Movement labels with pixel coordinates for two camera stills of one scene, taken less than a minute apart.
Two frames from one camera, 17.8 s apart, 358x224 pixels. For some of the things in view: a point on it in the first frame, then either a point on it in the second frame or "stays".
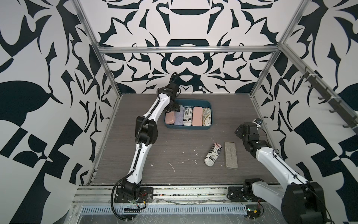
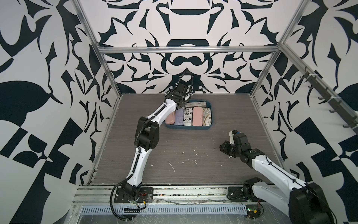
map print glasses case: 206,116 stays
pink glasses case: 197,119 stays
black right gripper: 239,130 → 225,143
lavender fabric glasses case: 179,116 stays
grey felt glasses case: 230,155 → 203,104
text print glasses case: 187,120 stays
